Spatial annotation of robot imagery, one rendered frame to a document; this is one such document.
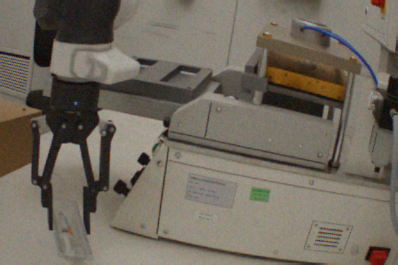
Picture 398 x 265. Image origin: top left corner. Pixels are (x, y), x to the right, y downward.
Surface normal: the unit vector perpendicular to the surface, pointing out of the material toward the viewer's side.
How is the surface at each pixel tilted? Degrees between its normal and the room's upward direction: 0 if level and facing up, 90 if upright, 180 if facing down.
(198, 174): 90
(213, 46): 90
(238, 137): 90
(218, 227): 90
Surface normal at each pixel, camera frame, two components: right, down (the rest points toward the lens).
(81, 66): -0.24, 0.25
